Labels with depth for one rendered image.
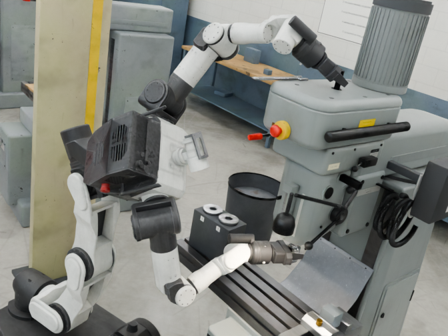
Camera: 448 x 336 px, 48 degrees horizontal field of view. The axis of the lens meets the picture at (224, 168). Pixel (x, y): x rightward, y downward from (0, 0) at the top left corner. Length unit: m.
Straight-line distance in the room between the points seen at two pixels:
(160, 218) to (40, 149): 1.66
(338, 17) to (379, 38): 5.18
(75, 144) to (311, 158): 0.86
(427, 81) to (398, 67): 4.45
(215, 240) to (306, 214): 0.58
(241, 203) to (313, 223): 2.10
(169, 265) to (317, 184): 0.56
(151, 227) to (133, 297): 2.03
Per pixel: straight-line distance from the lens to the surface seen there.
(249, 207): 3.85
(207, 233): 2.25
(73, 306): 2.27
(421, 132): 2.14
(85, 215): 1.96
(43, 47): 2.98
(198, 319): 3.50
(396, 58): 1.84
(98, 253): 2.06
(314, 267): 2.35
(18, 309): 2.57
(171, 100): 1.74
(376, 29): 1.86
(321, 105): 1.53
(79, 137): 1.94
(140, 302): 3.57
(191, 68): 1.76
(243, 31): 1.72
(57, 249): 3.56
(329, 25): 7.09
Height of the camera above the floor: 2.22
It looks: 22 degrees down
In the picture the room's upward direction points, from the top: 11 degrees clockwise
